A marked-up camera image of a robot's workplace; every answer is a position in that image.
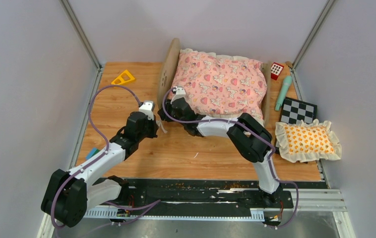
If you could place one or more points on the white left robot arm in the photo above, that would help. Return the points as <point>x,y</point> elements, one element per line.
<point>71,193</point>

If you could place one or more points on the wooden striped pet bed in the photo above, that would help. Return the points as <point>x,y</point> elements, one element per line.
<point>168,69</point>

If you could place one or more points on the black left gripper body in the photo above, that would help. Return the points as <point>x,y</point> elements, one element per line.
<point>150,130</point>

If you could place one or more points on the black and silver chessboard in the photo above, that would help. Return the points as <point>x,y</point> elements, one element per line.
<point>293,111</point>

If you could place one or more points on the blue green grey block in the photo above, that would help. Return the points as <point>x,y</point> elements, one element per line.
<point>92,152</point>

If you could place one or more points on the mint green massager wand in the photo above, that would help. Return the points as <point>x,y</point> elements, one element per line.
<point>283,92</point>

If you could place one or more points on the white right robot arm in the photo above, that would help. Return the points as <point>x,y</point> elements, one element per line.
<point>250,138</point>

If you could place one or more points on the orange duck print pillow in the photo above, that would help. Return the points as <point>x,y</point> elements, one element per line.
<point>307,142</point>

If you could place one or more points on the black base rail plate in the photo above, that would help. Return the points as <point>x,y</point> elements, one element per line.
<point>201,198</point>

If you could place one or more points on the red white grid block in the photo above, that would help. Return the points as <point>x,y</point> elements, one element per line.
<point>275,70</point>

